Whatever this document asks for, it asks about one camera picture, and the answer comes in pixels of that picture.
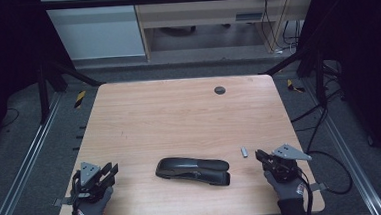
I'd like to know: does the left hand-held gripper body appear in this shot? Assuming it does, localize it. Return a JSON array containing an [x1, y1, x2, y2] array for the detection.
[[69, 159, 114, 205]]

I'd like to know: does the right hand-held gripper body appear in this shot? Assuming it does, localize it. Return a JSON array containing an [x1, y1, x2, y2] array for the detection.
[[263, 142, 314, 184]]

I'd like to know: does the person's right hand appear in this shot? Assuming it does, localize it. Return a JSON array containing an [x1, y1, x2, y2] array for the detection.
[[264, 168, 308, 203]]

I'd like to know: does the person's left hand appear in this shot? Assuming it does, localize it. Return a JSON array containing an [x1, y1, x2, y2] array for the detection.
[[70, 186, 116, 215]]

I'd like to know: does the white cabinet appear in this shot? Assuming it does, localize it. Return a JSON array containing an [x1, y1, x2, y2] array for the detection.
[[39, 0, 147, 63]]

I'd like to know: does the light wooden desk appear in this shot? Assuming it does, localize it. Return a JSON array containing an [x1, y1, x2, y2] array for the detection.
[[131, 0, 323, 63]]

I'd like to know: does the grey metal bracket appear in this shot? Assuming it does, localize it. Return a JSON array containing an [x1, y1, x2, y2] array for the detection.
[[309, 181, 329, 193], [53, 196, 73, 208]]

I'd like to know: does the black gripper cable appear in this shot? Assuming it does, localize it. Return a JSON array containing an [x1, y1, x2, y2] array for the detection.
[[295, 166, 316, 215]]

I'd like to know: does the aluminium floor rail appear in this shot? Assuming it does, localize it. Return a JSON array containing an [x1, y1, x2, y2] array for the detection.
[[0, 91, 71, 215], [301, 72, 381, 215]]

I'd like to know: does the black floor cable loop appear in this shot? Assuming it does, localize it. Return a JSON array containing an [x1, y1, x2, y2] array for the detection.
[[303, 106, 354, 197]]

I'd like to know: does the yellow-handled tool right floor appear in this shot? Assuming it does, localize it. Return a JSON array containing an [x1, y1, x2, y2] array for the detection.
[[286, 78, 306, 95]]

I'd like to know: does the black diagonal frame strut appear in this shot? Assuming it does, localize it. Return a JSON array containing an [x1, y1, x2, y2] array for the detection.
[[258, 45, 328, 111], [35, 57, 108, 125]]

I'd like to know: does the thin black floor cable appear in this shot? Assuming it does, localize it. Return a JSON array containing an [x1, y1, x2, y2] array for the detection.
[[0, 107, 21, 129]]

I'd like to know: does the black hanging cable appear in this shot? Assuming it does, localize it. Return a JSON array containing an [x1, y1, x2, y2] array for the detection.
[[259, 0, 279, 53]]

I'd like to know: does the grey drawer handle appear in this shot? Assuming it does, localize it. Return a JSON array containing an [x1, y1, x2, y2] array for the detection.
[[235, 12, 264, 23]]

